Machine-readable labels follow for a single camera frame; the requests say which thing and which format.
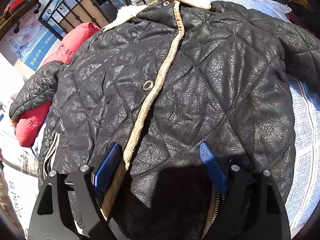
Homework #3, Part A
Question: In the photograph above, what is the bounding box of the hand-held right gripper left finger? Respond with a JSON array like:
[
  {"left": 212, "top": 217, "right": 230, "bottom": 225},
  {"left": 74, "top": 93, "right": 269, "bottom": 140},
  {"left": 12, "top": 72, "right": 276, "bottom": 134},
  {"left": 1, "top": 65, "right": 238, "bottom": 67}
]
[{"left": 29, "top": 142, "right": 123, "bottom": 240}]

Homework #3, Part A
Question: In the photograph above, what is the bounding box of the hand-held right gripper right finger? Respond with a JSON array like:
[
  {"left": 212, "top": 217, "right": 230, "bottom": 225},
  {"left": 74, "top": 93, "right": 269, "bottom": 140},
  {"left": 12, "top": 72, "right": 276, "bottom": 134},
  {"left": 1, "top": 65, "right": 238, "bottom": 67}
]
[{"left": 199, "top": 142, "right": 292, "bottom": 240}]

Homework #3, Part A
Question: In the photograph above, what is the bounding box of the black quilted jacket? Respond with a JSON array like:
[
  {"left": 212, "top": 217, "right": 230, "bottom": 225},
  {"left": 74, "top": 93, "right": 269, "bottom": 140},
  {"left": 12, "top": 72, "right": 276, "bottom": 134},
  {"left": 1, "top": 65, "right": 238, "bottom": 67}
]
[{"left": 9, "top": 0, "right": 320, "bottom": 240}]

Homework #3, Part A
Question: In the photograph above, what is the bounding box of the red down jacket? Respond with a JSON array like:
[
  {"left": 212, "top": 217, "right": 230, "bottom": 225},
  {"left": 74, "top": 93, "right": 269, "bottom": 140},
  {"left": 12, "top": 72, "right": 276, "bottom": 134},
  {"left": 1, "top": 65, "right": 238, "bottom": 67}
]
[{"left": 14, "top": 22, "right": 102, "bottom": 148}]

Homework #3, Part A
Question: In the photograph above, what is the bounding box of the blue plaid bedsheet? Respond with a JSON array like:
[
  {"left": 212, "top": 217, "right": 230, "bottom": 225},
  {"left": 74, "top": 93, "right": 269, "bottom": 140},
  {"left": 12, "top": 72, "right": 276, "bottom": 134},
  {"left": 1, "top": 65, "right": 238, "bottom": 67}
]
[{"left": 205, "top": 0, "right": 320, "bottom": 230}]

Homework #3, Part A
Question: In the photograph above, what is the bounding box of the wooden panel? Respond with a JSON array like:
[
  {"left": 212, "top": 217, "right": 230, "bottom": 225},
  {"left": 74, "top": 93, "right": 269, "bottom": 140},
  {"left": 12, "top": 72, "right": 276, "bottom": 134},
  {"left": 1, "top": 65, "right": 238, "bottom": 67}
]
[{"left": 57, "top": 0, "right": 105, "bottom": 33}]

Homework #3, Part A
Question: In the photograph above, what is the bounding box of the wall poster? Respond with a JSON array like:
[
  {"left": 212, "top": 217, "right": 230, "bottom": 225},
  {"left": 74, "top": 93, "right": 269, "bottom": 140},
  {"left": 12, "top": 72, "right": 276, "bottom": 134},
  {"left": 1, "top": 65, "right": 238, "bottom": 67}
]
[{"left": 0, "top": 12, "right": 65, "bottom": 70}]

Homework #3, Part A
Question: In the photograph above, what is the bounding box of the black iron bed frame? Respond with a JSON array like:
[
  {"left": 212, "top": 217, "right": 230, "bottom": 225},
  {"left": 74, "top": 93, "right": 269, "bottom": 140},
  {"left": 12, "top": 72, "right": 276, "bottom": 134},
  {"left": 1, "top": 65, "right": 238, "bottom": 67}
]
[{"left": 37, "top": 0, "right": 180, "bottom": 40}]

